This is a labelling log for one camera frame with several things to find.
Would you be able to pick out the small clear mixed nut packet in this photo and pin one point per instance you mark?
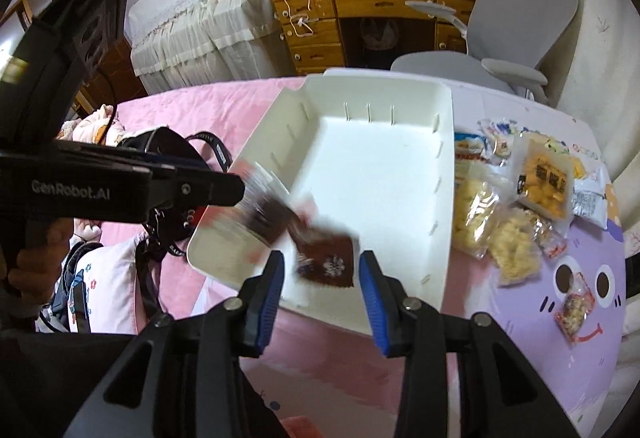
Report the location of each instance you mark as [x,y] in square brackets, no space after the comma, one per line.
[575,310]

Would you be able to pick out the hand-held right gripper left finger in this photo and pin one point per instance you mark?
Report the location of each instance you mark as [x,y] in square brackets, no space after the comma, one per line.
[269,300]

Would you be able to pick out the square yellow cracker packet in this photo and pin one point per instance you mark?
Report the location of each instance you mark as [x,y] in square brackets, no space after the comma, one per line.
[542,178]

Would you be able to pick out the small yellow candy packet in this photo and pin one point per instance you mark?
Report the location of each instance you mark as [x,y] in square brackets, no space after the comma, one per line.
[579,167]

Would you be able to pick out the red white noodle packet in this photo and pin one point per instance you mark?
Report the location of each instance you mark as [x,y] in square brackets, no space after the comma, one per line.
[467,159]

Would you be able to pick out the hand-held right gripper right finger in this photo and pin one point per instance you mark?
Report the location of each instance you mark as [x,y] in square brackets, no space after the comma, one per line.
[374,300]

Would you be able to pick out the person's left forearm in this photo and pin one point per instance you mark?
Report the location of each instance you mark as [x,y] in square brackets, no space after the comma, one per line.
[20,313]

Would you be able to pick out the green candy packet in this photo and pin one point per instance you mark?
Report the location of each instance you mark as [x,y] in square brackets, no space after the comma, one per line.
[554,146]

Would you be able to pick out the clear yellow puff snack packet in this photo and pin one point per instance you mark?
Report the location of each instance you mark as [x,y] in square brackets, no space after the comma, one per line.
[472,208]

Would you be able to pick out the brown flower print snack packet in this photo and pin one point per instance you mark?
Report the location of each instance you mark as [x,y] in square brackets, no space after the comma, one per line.
[325,258]

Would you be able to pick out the white barcode snack packet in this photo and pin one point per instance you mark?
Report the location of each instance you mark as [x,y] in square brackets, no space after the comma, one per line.
[590,203]

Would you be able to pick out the white trash bag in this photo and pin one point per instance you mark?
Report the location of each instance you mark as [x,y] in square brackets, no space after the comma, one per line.
[380,36]

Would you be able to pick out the white plastic storage box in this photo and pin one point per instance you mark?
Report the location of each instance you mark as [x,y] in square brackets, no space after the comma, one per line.
[370,158]

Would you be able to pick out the clear red striped snack packet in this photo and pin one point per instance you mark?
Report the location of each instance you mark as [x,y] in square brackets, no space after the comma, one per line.
[550,240]

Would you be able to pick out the printed white pillow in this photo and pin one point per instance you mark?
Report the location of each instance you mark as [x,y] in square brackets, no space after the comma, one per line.
[110,278]

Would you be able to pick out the white floral curtain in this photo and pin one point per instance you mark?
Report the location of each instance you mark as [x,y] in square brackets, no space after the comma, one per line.
[600,68]

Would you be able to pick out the clear pale rice puff packet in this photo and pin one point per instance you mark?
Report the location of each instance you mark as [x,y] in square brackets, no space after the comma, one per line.
[515,243]

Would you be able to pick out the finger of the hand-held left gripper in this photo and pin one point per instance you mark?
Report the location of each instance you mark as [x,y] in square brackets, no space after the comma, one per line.
[200,190]

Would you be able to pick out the blue white snack packet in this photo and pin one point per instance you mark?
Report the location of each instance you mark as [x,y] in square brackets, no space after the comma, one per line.
[470,139]

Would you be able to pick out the person's left hand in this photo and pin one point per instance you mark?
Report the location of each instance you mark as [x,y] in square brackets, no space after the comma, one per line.
[35,273]

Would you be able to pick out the white lace furniture cover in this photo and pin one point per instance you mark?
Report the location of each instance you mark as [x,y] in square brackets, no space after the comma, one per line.
[200,8]

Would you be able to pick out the pink plush toy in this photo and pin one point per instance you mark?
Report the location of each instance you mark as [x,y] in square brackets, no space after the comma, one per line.
[95,126]

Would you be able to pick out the grey office chair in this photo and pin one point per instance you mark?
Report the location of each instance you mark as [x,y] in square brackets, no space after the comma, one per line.
[525,8]

